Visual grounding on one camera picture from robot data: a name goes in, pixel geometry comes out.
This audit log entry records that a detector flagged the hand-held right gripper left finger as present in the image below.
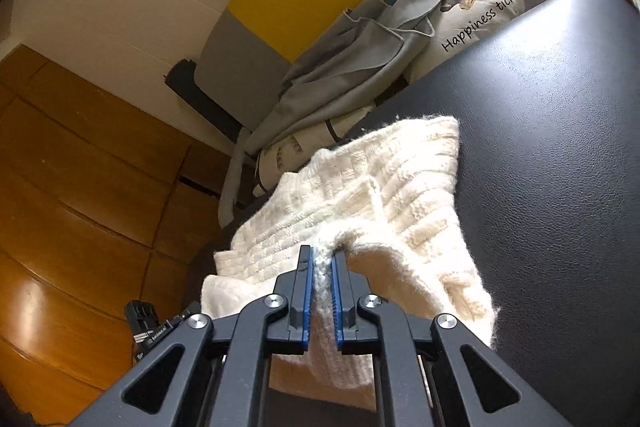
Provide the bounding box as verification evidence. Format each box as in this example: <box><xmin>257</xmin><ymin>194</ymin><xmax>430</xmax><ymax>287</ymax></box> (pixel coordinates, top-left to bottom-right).
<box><xmin>67</xmin><ymin>244</ymin><xmax>315</xmax><ymax>427</ymax></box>

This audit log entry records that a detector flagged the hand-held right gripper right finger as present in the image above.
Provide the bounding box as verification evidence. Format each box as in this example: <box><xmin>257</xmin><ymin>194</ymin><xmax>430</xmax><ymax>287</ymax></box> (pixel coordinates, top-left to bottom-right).
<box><xmin>331</xmin><ymin>249</ymin><xmax>573</xmax><ymax>427</ymax></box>

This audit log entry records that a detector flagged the white knit sweater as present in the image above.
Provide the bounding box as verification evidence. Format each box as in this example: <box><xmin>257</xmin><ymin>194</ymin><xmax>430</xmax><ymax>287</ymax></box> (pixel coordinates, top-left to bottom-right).
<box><xmin>200</xmin><ymin>114</ymin><xmax>502</xmax><ymax>412</ymax></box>

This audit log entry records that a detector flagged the grey coat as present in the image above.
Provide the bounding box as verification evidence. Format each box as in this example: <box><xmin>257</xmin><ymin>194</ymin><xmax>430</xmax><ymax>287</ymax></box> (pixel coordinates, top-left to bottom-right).
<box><xmin>217</xmin><ymin>0</ymin><xmax>448</xmax><ymax>228</ymax></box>

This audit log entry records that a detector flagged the dark grey panel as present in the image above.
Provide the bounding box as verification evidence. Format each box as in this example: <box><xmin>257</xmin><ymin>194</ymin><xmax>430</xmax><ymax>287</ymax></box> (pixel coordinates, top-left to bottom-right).
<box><xmin>164</xmin><ymin>57</ymin><xmax>251</xmax><ymax>144</ymax></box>

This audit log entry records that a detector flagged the black leather bench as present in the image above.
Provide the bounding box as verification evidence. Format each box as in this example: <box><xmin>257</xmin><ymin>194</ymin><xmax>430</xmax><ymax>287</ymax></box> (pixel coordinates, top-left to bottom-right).
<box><xmin>185</xmin><ymin>0</ymin><xmax>640</xmax><ymax>427</ymax></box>

